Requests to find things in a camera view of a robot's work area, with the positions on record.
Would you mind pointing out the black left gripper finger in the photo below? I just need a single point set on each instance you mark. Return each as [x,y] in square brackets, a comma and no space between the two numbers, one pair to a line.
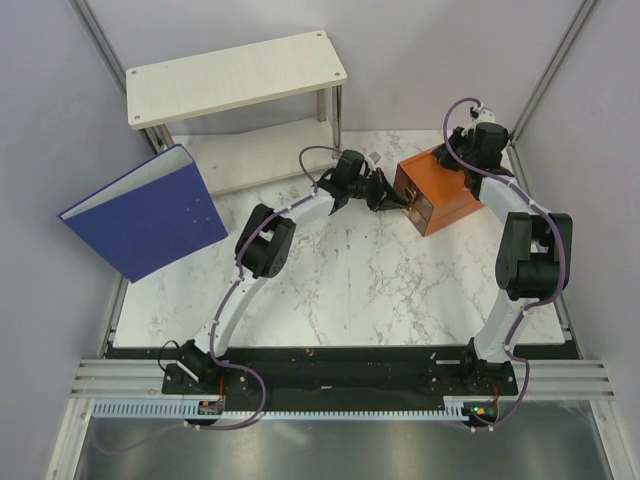
[386,189]
[392,204]

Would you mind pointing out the white two-tier shelf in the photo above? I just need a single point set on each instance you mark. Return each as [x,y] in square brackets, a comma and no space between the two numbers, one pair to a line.
[249,76]

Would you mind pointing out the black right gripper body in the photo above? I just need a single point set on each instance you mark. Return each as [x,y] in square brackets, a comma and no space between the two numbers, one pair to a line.
[459,146]

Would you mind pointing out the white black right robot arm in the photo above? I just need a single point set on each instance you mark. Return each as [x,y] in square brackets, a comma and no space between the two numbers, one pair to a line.
[533,260]

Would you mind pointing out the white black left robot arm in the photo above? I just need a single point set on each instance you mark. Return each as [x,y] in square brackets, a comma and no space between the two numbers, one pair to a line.
[263,247]

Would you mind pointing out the orange drawer organizer box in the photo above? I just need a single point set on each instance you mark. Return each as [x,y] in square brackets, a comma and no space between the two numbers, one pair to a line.
[445,189]

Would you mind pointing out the transparent drawer with gold knob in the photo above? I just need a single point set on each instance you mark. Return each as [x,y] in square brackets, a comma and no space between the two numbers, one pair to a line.
[419,214]

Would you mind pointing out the blue ring binder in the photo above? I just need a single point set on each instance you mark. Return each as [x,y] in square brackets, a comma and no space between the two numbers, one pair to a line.
[154,215]

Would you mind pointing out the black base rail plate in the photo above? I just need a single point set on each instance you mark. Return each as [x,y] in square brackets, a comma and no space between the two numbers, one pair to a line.
[353,378]

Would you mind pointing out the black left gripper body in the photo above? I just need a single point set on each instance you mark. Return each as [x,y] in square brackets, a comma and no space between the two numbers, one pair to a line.
[371,190]

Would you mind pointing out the light blue cable duct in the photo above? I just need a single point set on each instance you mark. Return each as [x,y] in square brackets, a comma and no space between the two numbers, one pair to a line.
[183,409]

